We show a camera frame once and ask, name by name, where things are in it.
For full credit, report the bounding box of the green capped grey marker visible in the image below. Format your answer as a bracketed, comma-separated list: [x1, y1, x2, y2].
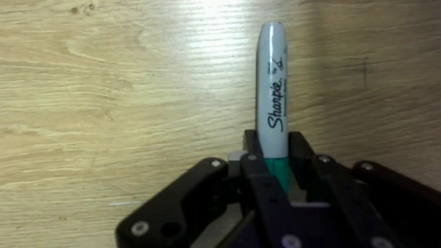
[256, 22, 289, 193]

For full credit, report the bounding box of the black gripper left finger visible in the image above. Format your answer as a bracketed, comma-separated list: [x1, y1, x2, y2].
[114, 129, 295, 248]

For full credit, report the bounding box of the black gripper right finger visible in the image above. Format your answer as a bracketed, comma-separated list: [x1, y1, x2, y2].
[288, 132, 441, 248]

